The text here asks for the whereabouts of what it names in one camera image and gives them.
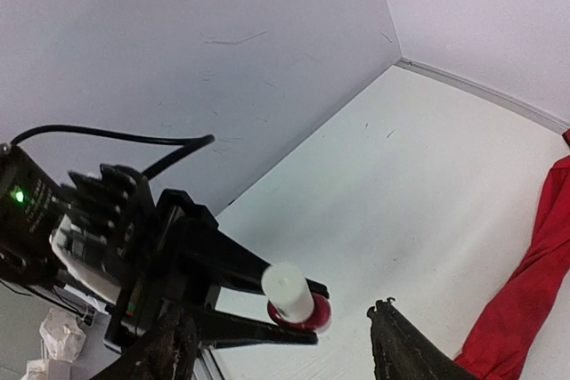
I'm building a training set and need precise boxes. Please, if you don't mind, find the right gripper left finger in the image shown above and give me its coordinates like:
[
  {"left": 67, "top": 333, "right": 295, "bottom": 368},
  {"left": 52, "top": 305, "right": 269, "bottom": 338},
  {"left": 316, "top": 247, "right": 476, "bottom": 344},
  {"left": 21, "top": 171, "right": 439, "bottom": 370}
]
[{"left": 97, "top": 304, "right": 199, "bottom": 380}]

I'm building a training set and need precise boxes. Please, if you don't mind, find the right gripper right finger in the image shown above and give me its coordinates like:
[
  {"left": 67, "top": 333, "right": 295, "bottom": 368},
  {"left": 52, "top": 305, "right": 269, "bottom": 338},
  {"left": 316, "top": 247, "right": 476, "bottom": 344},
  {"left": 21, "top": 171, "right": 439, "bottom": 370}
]
[{"left": 367, "top": 297, "right": 476, "bottom": 380}]

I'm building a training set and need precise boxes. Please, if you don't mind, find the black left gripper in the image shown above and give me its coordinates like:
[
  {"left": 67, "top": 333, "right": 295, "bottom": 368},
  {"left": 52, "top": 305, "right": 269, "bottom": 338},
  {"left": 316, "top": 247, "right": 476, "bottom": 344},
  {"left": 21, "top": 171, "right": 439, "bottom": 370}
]
[{"left": 1, "top": 143, "right": 318, "bottom": 349}]

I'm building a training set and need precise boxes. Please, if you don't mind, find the red nail polish bottle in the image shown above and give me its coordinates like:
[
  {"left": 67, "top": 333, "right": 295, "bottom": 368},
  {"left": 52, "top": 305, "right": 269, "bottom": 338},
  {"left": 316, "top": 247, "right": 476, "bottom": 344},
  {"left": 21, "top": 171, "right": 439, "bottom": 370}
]
[{"left": 267, "top": 293, "right": 332, "bottom": 334}]

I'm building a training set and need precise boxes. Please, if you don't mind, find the red jacket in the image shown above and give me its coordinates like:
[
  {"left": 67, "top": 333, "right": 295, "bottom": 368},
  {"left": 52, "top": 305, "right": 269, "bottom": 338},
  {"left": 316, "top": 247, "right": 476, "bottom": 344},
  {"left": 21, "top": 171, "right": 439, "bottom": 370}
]
[{"left": 453, "top": 128, "right": 570, "bottom": 380}]

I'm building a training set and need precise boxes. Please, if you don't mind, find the crumpled white paper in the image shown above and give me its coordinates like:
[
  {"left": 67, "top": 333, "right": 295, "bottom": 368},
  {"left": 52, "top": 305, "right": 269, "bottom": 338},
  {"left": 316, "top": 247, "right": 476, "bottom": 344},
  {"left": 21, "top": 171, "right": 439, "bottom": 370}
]
[{"left": 22, "top": 308, "right": 86, "bottom": 380}]

